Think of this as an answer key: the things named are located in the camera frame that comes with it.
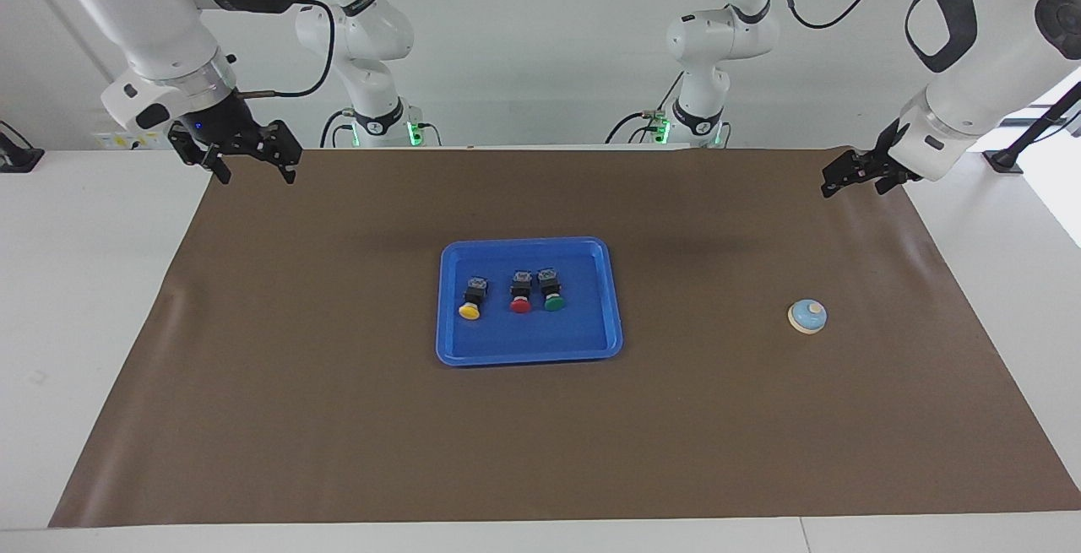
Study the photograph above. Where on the red push button switch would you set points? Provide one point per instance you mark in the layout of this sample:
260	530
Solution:
521	306

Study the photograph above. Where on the blue service bell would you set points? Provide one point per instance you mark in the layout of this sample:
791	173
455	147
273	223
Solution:
806	318

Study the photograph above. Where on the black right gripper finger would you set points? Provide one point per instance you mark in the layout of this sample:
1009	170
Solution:
221	170
289	170

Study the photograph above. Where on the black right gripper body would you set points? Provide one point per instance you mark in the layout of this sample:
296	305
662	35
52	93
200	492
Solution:
224	131

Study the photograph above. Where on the black stand with base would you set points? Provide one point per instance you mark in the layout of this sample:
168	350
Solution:
1005	160

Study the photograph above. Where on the blue plastic tray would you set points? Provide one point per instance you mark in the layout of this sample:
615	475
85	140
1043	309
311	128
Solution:
557	338

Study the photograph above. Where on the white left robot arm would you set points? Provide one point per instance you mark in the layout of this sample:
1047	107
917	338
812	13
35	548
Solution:
971	72

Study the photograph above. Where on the yellow push button switch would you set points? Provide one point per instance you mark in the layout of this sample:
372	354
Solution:
469	311

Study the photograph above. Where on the brown table mat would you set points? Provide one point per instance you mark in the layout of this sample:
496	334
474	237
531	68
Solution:
338	435

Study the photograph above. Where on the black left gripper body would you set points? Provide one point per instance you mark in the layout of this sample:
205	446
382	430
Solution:
880	165

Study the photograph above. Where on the green push button switch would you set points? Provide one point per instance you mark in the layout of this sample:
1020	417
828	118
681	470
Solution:
554	303

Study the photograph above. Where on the white wall socket box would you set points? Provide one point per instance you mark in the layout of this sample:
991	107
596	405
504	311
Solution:
114	141

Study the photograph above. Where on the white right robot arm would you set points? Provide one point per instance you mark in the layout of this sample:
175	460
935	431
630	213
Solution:
143	21

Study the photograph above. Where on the black clamp mount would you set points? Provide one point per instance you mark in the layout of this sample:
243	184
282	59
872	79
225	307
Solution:
17	160

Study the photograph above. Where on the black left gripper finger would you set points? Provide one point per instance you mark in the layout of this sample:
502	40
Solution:
833	185
887	186

